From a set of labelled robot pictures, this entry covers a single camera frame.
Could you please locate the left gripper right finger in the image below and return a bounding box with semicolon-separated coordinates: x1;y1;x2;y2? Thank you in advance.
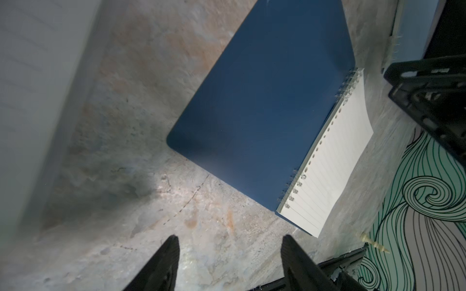
280;235;337;291

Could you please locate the light blue spiral notebook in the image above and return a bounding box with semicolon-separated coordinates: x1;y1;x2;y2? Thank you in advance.
381;0;446;73

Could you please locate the small yellowish object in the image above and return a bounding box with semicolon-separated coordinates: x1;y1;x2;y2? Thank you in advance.
360;232;391;254

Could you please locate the black hard case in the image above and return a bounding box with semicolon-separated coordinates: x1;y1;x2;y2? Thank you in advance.
424;0;466;59

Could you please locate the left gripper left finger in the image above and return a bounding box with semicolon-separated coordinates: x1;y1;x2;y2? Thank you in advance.
124;235;180;291

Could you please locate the dark blue spiral notebook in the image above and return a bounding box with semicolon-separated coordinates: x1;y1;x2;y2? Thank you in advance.
167;1;373;237

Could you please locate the cream lined spiral notebook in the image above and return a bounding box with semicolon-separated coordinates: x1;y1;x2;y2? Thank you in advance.
1;1;102;246

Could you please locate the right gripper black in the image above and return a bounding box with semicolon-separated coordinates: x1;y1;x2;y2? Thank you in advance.
383;55;466;166

